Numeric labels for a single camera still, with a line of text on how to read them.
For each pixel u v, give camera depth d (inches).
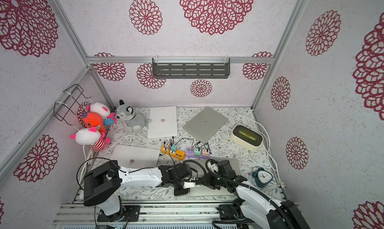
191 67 36.2
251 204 20.6
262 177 32.1
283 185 33.6
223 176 26.1
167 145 35.7
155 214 29.3
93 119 33.8
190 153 36.4
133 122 39.1
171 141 40.4
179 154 36.2
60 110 28.6
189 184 28.3
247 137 38.2
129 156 37.3
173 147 35.4
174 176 25.7
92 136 31.6
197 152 34.7
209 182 28.3
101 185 17.4
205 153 34.6
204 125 43.4
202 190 30.8
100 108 37.1
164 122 43.4
